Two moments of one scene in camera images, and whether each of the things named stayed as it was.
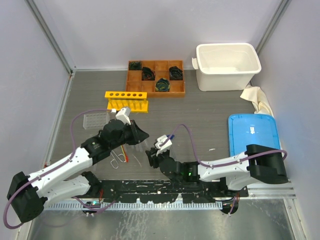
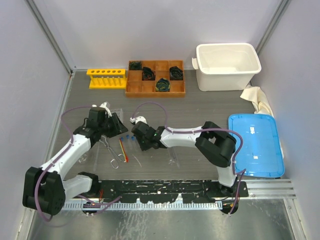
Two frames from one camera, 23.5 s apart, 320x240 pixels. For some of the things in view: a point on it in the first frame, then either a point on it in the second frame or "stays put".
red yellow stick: (125, 156) stays put
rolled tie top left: (134, 65) stays put
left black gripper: (138, 135) → (118, 128)
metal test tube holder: (114, 162) stays put
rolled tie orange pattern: (148, 74) stays put
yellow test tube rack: (136, 101) → (107, 78)
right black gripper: (153, 158) → (144, 147)
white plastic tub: (225, 66) stays put
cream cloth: (254, 94) stays put
